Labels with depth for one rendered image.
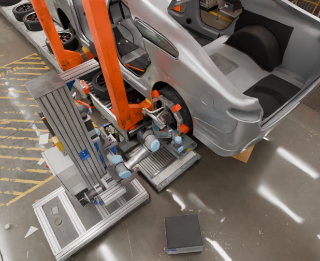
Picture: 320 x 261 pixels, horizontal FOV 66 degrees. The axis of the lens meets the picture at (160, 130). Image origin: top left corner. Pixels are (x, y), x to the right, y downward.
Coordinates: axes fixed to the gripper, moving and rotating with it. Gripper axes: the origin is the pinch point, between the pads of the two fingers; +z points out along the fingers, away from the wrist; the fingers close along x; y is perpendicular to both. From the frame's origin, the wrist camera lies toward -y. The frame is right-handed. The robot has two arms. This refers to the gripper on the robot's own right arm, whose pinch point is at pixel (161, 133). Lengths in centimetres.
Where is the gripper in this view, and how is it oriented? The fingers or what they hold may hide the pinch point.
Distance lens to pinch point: 304.0
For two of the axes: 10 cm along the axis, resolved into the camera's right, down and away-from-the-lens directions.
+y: -0.6, -6.4, -7.6
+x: -7.6, 5.3, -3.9
